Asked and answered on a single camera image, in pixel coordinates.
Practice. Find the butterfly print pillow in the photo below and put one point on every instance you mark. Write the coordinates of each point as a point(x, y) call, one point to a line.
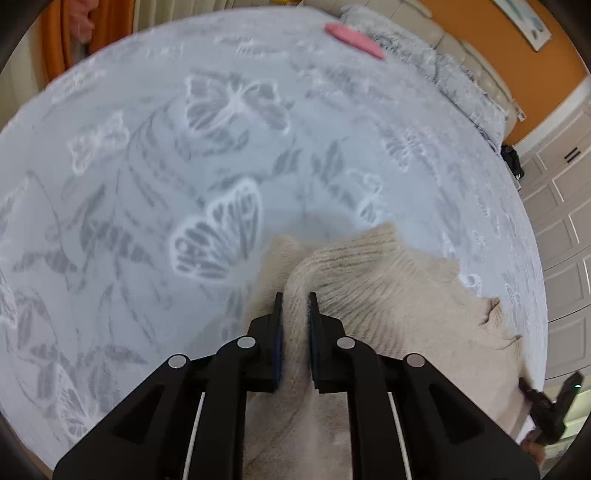
point(398, 42)
point(453, 81)

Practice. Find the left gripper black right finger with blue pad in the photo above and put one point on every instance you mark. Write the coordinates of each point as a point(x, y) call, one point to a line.
point(406, 419)

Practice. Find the pink hanging garment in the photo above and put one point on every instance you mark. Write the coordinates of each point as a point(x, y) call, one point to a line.
point(80, 25)

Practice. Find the beige knit sweater black hearts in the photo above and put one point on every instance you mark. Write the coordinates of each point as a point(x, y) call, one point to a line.
point(394, 298)

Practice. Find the pink folded cloth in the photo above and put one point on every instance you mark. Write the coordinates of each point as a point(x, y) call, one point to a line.
point(355, 39)

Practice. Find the right butterfly print pillow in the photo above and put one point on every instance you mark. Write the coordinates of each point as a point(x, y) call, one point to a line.
point(453, 81)

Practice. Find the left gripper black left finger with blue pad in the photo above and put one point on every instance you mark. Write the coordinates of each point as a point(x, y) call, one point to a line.
point(187, 419)

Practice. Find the black bag on nightstand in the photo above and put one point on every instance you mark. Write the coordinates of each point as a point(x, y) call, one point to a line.
point(512, 159)

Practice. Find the person's right hand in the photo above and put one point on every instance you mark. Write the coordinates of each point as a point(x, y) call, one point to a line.
point(535, 450)

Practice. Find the orange curtain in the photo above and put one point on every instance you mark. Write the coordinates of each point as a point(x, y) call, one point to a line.
point(112, 19)

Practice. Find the beige padded leather headboard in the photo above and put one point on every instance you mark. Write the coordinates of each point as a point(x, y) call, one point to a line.
point(417, 18)

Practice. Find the framed feather wall painting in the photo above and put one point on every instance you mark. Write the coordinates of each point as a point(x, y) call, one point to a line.
point(527, 21)

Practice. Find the left butterfly print pillow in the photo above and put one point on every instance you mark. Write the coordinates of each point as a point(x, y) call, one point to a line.
point(398, 42)

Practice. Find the blue butterfly print bedspread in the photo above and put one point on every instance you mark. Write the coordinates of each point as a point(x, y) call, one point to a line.
point(140, 189)

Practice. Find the white panelled wardrobe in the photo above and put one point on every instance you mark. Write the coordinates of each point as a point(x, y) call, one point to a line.
point(556, 194)

